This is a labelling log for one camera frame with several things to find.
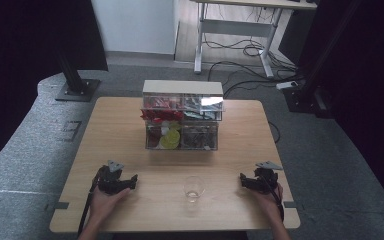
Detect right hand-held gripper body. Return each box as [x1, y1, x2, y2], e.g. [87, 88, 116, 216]
[250, 160, 284, 195]

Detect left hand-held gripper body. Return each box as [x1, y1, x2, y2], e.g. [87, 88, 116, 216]
[94, 159, 130, 196]

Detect person's left hand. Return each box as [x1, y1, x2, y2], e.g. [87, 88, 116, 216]
[88, 187, 132, 222]

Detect person's right hand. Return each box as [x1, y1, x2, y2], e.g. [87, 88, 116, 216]
[251, 182, 285, 222]

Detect clear glass cup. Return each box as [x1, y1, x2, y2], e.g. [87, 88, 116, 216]
[182, 175, 206, 204]

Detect yellow-green round packets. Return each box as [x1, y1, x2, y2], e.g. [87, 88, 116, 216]
[159, 121, 182, 150]

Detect pile of dark packets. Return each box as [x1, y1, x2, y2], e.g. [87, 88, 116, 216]
[181, 123, 219, 151]

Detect grey floor socket plate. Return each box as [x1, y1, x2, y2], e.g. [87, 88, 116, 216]
[57, 120, 83, 143]

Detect pile of red packets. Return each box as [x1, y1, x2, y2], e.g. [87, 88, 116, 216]
[140, 94, 185, 125]

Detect pile of silver packets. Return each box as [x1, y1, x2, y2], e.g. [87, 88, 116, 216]
[183, 94, 224, 122]

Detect black metal stand with base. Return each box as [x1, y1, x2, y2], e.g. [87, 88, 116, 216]
[54, 49, 101, 103]
[281, 0, 363, 120]

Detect white power strip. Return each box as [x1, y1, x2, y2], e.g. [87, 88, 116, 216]
[275, 80, 299, 91]

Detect clear acrylic organizer box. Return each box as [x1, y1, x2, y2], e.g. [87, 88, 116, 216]
[140, 79, 225, 152]

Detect black curtain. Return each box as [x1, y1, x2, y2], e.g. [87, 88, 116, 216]
[0, 0, 109, 176]
[278, 0, 384, 219]

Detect white height-adjustable desk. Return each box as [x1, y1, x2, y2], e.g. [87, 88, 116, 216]
[189, 0, 318, 80]

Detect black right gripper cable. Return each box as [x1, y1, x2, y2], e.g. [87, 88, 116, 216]
[261, 176, 285, 223]

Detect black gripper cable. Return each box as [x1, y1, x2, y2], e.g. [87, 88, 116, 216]
[261, 176, 285, 223]
[77, 173, 102, 237]

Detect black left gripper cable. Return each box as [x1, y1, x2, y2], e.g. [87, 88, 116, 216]
[77, 173, 102, 237]

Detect thin black floor cable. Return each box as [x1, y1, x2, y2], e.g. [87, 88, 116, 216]
[267, 120, 282, 145]

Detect black floor cables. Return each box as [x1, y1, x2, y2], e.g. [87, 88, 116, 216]
[202, 31, 303, 99]

